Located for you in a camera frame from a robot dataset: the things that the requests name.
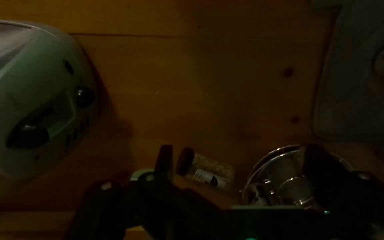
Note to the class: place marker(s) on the stainless steel toaster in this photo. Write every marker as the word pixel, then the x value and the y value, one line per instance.
pixel 27 101

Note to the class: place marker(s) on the grey quilted mat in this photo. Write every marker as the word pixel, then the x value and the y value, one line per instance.
pixel 352 88

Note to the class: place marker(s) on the small dark-capped labelled bottle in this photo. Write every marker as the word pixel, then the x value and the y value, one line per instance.
pixel 207 171

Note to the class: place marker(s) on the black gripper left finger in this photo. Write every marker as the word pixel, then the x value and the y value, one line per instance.
pixel 125 208

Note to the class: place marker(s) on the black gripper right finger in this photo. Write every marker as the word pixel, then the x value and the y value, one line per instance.
pixel 356 213

